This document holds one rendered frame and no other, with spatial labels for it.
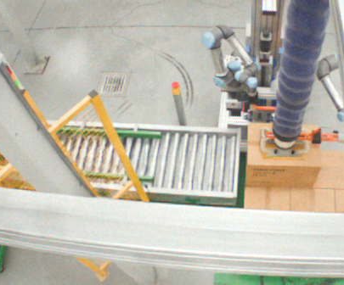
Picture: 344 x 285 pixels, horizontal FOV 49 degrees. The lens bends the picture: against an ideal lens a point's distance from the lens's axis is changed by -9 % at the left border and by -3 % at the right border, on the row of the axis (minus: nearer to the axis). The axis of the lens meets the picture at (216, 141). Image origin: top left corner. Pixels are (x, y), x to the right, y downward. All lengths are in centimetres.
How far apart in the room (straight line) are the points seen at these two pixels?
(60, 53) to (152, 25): 134
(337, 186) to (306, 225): 306
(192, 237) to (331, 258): 21
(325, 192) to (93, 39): 378
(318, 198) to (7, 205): 310
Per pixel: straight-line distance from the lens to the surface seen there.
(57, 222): 68
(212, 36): 305
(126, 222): 65
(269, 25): 323
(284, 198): 354
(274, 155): 324
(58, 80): 547
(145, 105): 480
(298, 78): 246
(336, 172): 374
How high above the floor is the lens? 379
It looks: 59 degrees down
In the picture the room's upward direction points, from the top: 5 degrees counter-clockwise
